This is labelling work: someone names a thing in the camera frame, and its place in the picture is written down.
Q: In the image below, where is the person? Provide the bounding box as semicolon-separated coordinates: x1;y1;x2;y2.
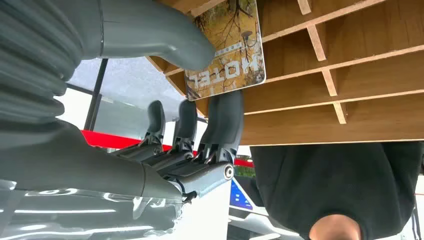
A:
250;141;424;240

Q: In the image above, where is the black metal pole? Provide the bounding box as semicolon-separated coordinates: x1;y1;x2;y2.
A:
83;58;110;132

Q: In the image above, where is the wooden card organizer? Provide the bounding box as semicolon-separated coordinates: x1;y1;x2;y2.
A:
145;0;424;147

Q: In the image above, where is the clear plastic wrap cover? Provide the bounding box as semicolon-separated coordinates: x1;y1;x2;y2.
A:
0;180;185;240

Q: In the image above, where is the blue white sign board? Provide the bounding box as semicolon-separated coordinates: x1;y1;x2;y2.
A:
229;178;254;212

